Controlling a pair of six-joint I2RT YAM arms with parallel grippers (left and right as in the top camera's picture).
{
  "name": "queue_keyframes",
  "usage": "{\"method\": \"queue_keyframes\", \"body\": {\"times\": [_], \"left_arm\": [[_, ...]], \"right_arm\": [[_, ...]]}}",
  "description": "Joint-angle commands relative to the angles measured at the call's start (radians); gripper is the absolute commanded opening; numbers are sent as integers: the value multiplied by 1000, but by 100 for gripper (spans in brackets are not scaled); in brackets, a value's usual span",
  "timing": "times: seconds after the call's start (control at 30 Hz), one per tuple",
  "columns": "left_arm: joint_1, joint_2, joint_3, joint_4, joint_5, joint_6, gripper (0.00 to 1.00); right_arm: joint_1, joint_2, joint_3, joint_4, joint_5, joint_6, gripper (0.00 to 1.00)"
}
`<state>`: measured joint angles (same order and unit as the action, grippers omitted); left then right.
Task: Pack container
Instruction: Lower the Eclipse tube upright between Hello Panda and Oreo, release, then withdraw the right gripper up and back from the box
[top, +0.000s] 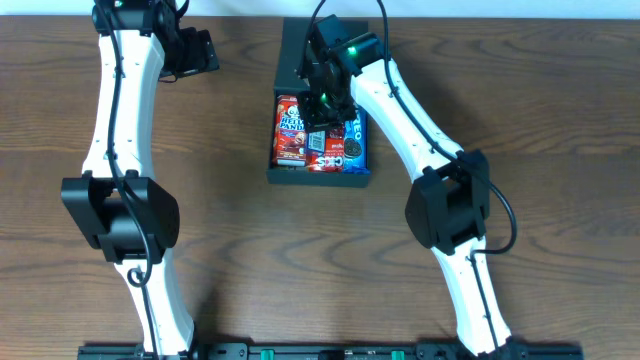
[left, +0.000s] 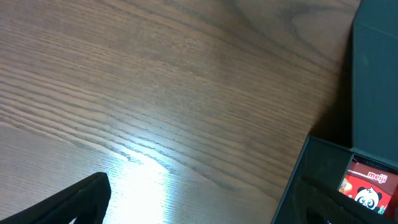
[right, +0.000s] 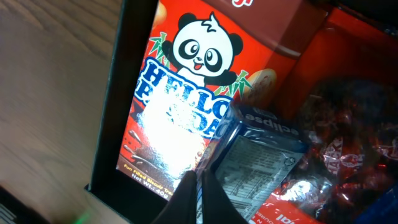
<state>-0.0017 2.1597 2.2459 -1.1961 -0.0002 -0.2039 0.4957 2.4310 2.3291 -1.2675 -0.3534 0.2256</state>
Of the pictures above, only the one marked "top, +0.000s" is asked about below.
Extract blue cookie pack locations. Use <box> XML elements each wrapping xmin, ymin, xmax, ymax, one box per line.
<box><xmin>343</xmin><ymin>108</ymin><xmax>369</xmax><ymax>174</ymax></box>

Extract red Hello Panda pack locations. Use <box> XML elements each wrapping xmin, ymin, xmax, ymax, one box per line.
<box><xmin>273</xmin><ymin>95</ymin><xmax>307</xmax><ymax>167</ymax></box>

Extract red Hacks candy bag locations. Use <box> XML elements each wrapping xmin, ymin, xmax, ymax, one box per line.
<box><xmin>306</xmin><ymin>128</ymin><xmax>344</xmax><ymax>172</ymax></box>

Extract black box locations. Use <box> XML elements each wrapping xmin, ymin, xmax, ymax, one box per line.
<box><xmin>266</xmin><ymin>18</ymin><xmax>371</xmax><ymax>188</ymax></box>

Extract small blue stick pack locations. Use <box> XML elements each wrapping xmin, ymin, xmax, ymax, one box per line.
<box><xmin>307</xmin><ymin>131</ymin><xmax>326</xmax><ymax>153</ymax></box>

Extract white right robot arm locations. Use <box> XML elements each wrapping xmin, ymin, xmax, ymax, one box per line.
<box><xmin>296</xmin><ymin>15</ymin><xmax>511</xmax><ymax>359</ymax></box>

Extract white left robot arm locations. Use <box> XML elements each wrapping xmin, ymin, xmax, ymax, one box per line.
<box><xmin>61</xmin><ymin>0</ymin><xmax>219</xmax><ymax>359</ymax></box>

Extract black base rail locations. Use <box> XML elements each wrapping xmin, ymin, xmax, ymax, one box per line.
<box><xmin>77</xmin><ymin>341</ymin><xmax>585</xmax><ymax>360</ymax></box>

